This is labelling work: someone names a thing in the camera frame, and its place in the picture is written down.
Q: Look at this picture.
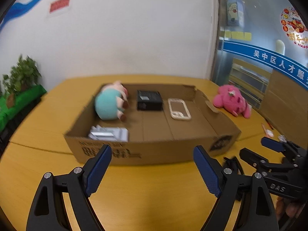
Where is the wooden desktop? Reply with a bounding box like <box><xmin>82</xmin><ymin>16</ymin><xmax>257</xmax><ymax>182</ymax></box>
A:
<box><xmin>0</xmin><ymin>75</ymin><xmax>308</xmax><ymax>231</ymax></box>

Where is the green artificial turf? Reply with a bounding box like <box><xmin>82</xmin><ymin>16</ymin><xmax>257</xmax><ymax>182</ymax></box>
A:
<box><xmin>0</xmin><ymin>85</ymin><xmax>47</xmax><ymax>130</ymax></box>

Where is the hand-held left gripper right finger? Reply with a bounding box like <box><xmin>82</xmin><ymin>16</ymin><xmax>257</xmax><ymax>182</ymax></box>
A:
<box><xmin>193</xmin><ymin>145</ymin><xmax>281</xmax><ymax>231</ymax></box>

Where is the row of yellow sticky notes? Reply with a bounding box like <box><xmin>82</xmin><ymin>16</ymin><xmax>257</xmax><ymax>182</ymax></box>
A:
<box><xmin>225</xmin><ymin>31</ymin><xmax>252</xmax><ymax>41</ymax></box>

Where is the silver foil packet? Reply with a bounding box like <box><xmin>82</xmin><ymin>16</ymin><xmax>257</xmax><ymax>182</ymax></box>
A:
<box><xmin>89</xmin><ymin>125</ymin><xmax>129</xmax><ymax>142</ymax></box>

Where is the magenta plush toy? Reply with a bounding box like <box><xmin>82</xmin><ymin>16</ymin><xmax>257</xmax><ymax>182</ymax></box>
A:
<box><xmin>213</xmin><ymin>85</ymin><xmax>252</xmax><ymax>119</ymax></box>

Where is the blue banner sticker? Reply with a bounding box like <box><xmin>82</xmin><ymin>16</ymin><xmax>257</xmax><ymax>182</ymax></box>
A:
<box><xmin>223</xmin><ymin>40</ymin><xmax>308</xmax><ymax>88</ymax></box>

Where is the red wall sign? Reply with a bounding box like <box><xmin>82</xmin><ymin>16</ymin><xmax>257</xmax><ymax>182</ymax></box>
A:
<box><xmin>47</xmin><ymin>0</ymin><xmax>71</xmax><ymax>17</ymax></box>

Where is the brown cardboard sheet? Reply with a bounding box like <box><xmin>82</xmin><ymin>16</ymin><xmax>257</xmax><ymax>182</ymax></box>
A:
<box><xmin>259</xmin><ymin>70</ymin><xmax>308</xmax><ymax>148</ymax></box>

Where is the pink pig plush toy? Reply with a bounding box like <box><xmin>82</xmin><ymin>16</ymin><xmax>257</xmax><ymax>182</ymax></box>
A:
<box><xmin>94</xmin><ymin>80</ymin><xmax>129</xmax><ymax>121</ymax></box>

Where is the green potted plant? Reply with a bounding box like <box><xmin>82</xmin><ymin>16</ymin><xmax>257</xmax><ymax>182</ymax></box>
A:
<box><xmin>2</xmin><ymin>55</ymin><xmax>42</xmax><ymax>97</ymax></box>

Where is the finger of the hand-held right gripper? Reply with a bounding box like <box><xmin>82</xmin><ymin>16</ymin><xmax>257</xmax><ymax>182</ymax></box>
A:
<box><xmin>239</xmin><ymin>148</ymin><xmax>296</xmax><ymax>174</ymax></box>
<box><xmin>261</xmin><ymin>136</ymin><xmax>308</xmax><ymax>164</ymax></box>

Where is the black box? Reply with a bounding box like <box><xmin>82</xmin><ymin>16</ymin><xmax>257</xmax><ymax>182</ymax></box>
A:
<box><xmin>137</xmin><ymin>90</ymin><xmax>163</xmax><ymax>112</ymax></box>

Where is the brown cardboard box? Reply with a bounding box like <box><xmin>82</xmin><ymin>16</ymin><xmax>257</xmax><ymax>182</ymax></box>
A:
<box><xmin>64</xmin><ymin>84</ymin><xmax>241</xmax><ymax>166</ymax></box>

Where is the cartoon poster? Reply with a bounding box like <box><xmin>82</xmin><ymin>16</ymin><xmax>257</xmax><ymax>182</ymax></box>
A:
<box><xmin>226</xmin><ymin>0</ymin><xmax>244</xmax><ymax>27</ymax></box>

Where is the white phone case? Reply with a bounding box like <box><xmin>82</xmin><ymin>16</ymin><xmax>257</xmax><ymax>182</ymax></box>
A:
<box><xmin>168</xmin><ymin>98</ymin><xmax>192</xmax><ymax>121</ymax></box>

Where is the red festive window decal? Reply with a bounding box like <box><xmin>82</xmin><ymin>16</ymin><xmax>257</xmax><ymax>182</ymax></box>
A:
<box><xmin>280</xmin><ymin>6</ymin><xmax>308</xmax><ymax>49</ymax></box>

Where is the person's right hand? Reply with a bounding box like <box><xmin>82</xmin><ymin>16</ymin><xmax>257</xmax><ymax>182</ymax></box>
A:
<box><xmin>276</xmin><ymin>196</ymin><xmax>304</xmax><ymax>222</ymax></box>

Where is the small white object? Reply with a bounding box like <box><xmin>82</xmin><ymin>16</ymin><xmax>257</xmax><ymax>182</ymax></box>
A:
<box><xmin>262</xmin><ymin>123</ymin><xmax>274</xmax><ymax>137</ymax></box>

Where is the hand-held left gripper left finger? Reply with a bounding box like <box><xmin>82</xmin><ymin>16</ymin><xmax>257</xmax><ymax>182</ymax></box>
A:
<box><xmin>26</xmin><ymin>144</ymin><xmax>112</xmax><ymax>231</ymax></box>

